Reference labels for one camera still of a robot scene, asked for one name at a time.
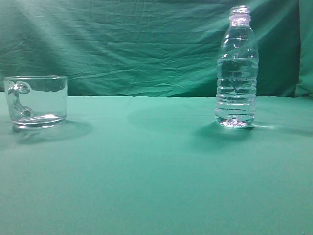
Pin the green backdrop cloth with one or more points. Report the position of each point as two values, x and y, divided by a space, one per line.
166 48

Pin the green table cloth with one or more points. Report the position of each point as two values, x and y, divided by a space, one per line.
159 166

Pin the clear glass mug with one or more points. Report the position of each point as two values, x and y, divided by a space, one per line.
36 101

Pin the clear plastic water bottle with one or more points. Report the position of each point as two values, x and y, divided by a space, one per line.
237 71

